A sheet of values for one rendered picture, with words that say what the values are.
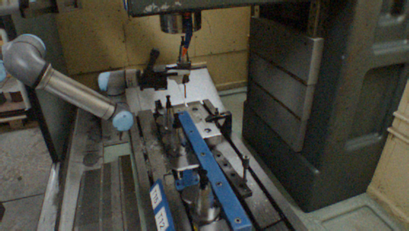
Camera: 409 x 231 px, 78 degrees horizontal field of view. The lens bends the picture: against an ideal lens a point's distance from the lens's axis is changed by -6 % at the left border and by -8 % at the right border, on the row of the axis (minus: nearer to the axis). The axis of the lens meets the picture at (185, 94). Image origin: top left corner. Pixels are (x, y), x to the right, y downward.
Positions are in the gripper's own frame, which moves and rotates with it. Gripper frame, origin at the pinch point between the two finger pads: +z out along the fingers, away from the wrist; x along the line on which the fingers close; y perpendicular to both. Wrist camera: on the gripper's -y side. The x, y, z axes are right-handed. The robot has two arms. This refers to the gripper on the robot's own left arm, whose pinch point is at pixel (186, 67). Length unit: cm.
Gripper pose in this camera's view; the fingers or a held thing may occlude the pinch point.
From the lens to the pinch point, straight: 109.3
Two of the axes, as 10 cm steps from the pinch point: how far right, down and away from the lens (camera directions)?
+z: 9.9, -1.1, 0.9
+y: 0.6, 8.9, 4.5
